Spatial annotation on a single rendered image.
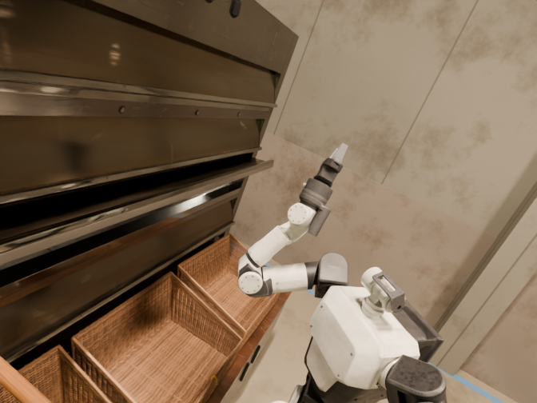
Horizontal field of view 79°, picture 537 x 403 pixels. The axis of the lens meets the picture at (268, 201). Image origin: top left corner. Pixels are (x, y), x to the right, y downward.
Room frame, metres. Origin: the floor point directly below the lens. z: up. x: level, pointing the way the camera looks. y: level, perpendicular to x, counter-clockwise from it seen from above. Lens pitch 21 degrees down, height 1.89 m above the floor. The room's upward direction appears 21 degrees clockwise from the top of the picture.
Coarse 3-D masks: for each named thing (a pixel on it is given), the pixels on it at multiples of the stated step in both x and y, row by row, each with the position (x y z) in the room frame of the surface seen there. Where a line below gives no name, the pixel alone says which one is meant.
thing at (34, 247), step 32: (224, 160) 1.67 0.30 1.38; (256, 160) 1.86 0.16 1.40; (96, 192) 0.87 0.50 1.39; (128, 192) 0.93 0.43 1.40; (160, 192) 0.99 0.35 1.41; (192, 192) 1.09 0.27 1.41; (0, 224) 0.58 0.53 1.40; (32, 224) 0.61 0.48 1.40; (96, 224) 0.69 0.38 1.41; (0, 256) 0.48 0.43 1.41
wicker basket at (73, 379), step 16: (48, 352) 0.73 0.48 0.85; (64, 352) 0.76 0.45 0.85; (64, 368) 0.75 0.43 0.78; (80, 368) 0.74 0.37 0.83; (0, 384) 0.60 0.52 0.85; (32, 384) 0.67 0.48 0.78; (48, 384) 0.71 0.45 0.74; (64, 384) 0.75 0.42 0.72; (80, 384) 0.73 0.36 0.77; (96, 384) 0.73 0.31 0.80; (0, 400) 0.59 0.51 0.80; (64, 400) 0.75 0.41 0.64; (80, 400) 0.73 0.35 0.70; (96, 400) 0.71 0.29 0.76
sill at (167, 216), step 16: (224, 192) 1.76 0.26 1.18; (176, 208) 1.36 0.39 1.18; (192, 208) 1.42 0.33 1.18; (128, 224) 1.09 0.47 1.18; (144, 224) 1.13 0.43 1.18; (160, 224) 1.20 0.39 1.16; (96, 240) 0.93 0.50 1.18; (112, 240) 0.96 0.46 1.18; (128, 240) 1.03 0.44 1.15; (48, 256) 0.77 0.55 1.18; (64, 256) 0.80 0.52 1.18; (80, 256) 0.83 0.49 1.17; (0, 272) 0.66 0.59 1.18; (16, 272) 0.68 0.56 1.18; (32, 272) 0.70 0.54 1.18; (48, 272) 0.73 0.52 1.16; (0, 288) 0.61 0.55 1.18; (16, 288) 0.65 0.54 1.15
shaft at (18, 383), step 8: (0, 360) 0.43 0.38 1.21; (0, 368) 0.42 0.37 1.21; (8, 368) 0.43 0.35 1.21; (0, 376) 0.41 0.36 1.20; (8, 376) 0.41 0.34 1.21; (16, 376) 0.42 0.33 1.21; (8, 384) 0.40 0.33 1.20; (16, 384) 0.40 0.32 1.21; (24, 384) 0.41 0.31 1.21; (16, 392) 0.39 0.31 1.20; (24, 392) 0.40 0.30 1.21; (32, 392) 0.40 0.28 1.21; (40, 392) 0.41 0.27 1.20; (24, 400) 0.39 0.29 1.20; (32, 400) 0.39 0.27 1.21; (40, 400) 0.39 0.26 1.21; (48, 400) 0.40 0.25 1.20
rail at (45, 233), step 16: (272, 160) 1.87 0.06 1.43; (224, 176) 1.31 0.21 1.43; (176, 192) 0.99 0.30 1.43; (112, 208) 0.75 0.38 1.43; (128, 208) 0.79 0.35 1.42; (64, 224) 0.61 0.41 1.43; (80, 224) 0.64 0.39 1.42; (0, 240) 0.49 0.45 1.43; (16, 240) 0.51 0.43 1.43; (32, 240) 0.54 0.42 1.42
